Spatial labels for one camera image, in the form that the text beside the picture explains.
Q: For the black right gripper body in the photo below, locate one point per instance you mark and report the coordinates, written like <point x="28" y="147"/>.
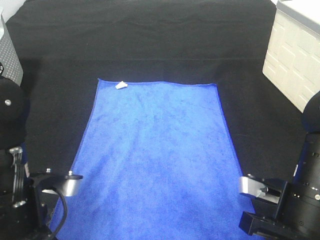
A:
<point x="267" y="221"/>

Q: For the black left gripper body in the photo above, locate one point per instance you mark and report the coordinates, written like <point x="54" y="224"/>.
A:
<point x="22" y="214"/>

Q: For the blue microfibre towel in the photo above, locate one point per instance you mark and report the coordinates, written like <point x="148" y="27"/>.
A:
<point x="158" y="163"/>

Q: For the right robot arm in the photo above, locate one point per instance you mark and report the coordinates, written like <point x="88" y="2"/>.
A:
<point x="291" y="210"/>

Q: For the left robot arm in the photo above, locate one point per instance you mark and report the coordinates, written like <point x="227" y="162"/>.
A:
<point x="13" y="116"/>

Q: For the white towel label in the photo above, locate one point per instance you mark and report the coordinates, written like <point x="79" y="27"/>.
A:
<point x="121" y="85"/>

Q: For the grey perforated metal basket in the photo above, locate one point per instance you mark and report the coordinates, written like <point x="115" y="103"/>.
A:
<point x="10" y="66"/>

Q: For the white plastic storage box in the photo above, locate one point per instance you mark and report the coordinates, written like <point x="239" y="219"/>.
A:
<point x="292" y="60"/>

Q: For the black table cloth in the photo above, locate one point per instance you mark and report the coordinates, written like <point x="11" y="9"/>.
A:
<point x="65" y="46"/>

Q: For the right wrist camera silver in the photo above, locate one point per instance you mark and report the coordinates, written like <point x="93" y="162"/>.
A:
<point x="251" y="187"/>

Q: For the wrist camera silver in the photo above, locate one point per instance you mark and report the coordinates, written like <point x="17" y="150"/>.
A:
<point x="251" y="187"/>
<point x="68" y="183"/>

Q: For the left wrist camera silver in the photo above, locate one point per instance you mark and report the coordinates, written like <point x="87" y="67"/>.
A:
<point x="68" y="183"/>

